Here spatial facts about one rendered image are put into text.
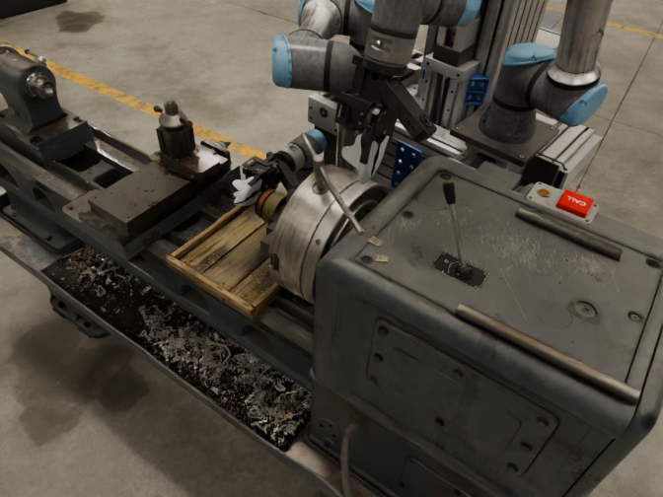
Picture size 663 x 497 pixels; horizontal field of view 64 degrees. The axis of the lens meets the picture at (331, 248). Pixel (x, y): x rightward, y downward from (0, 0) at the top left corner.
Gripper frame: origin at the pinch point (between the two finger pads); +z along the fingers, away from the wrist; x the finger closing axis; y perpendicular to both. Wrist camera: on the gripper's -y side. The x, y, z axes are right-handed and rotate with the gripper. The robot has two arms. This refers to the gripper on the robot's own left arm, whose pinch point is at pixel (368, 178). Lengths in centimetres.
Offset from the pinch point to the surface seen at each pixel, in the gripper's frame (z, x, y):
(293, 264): 25.1, 0.0, 11.8
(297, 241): 19.8, -0.8, 12.4
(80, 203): 47, -3, 89
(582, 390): 13.2, 8.0, -45.5
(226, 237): 44, -20, 47
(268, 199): 21.6, -12.9, 29.8
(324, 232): 16.0, -2.6, 7.7
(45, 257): 83, -8, 118
